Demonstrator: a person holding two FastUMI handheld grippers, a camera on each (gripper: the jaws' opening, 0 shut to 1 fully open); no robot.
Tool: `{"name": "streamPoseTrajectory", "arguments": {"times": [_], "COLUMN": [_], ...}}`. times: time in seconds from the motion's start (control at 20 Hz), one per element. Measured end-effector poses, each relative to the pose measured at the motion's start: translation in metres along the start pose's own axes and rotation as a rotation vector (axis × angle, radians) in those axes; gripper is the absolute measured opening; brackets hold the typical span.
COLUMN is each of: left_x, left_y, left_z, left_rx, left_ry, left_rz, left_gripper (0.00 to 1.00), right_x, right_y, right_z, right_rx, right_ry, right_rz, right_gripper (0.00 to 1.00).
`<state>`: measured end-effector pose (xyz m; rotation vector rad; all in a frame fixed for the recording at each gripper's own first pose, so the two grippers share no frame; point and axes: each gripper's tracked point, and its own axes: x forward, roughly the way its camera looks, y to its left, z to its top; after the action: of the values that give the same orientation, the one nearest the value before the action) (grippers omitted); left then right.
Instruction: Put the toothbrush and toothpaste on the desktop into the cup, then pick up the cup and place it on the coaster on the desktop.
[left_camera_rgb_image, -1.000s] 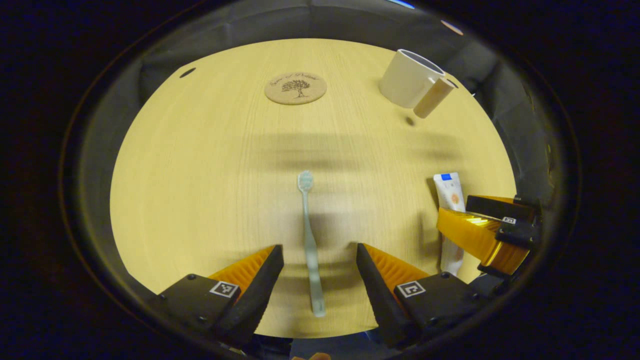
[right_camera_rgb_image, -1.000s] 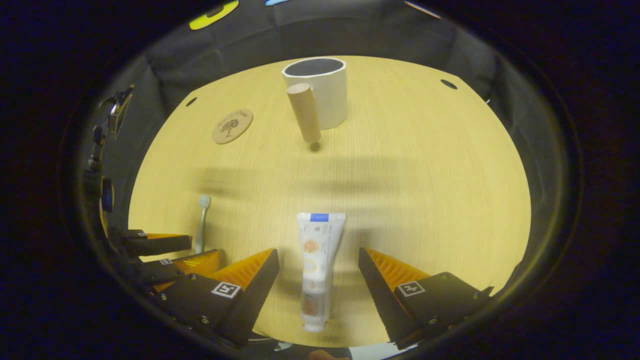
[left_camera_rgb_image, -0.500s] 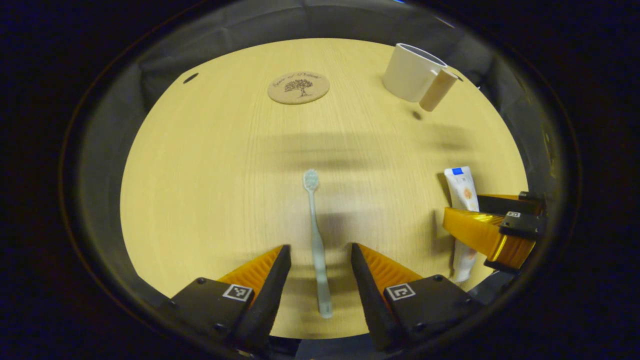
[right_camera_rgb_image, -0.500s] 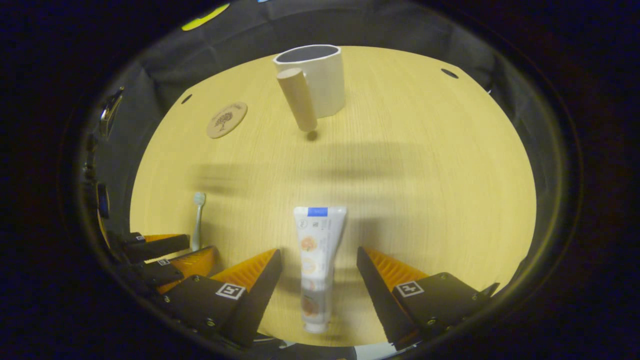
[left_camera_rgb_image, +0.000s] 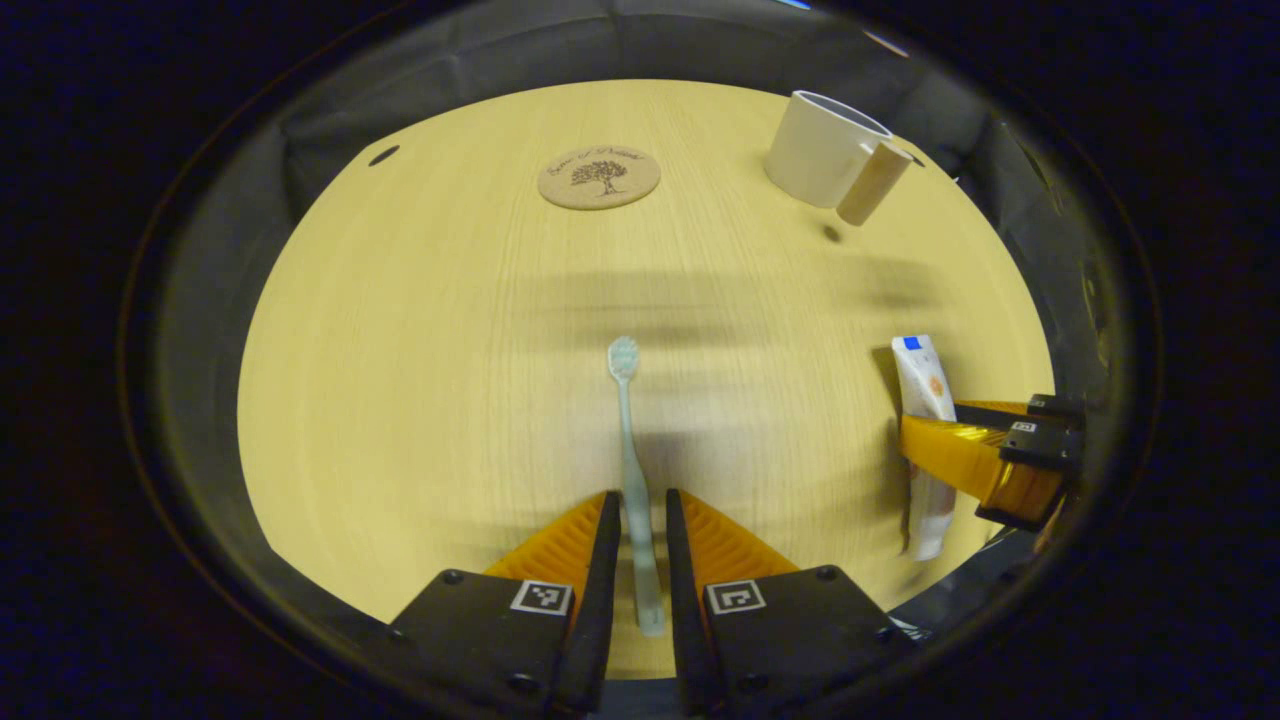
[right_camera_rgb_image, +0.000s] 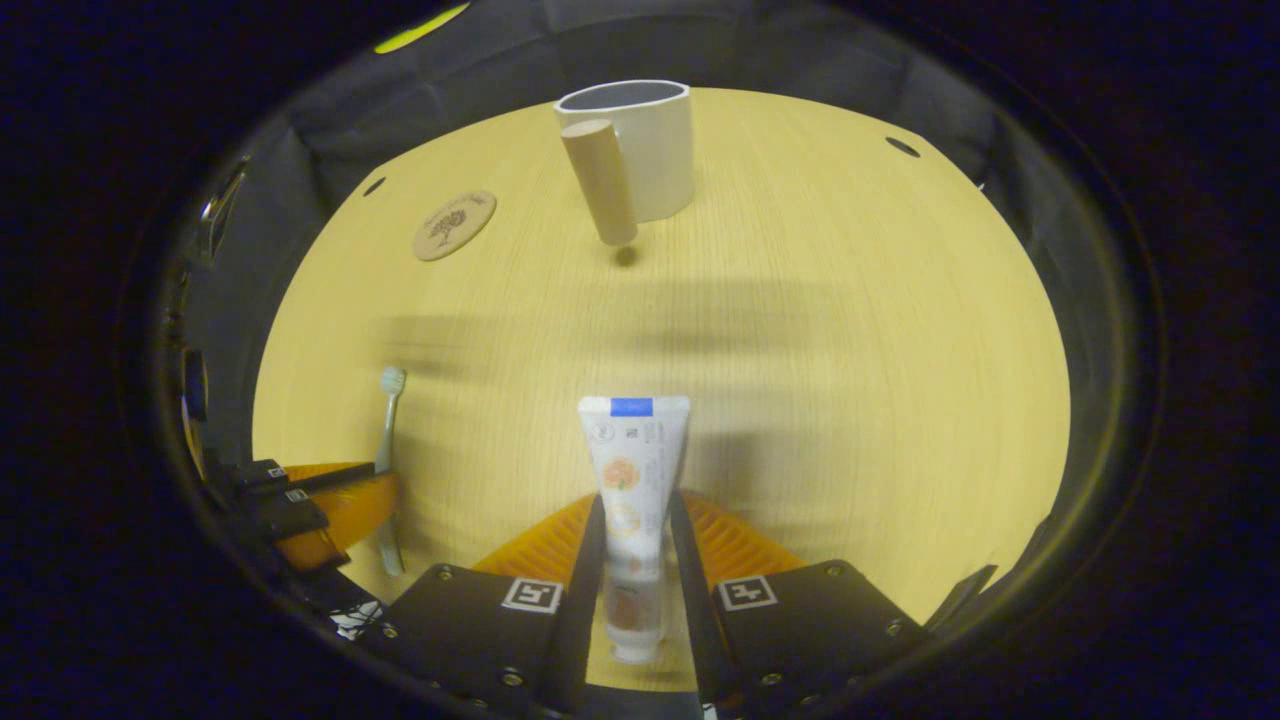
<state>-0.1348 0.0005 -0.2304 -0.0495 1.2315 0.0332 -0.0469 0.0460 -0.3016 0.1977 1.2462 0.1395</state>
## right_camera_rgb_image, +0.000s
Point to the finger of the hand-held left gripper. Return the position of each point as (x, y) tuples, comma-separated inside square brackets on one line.
[(320, 479), (345, 515)]

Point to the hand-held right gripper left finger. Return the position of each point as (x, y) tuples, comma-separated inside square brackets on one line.
[(585, 620)]

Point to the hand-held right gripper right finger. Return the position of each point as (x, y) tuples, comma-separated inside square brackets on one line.
[(695, 620)]

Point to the pale green toothbrush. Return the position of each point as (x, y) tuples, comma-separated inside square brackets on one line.
[(388, 430)]

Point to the white toothpaste tube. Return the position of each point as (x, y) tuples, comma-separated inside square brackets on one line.
[(635, 470)]

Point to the round wooden coaster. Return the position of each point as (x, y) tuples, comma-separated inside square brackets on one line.
[(455, 226)]

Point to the light wooden desktop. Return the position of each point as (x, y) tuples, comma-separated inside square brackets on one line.
[(800, 350)]

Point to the black backdrop cloth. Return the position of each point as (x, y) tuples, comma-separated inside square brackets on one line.
[(800, 50)]

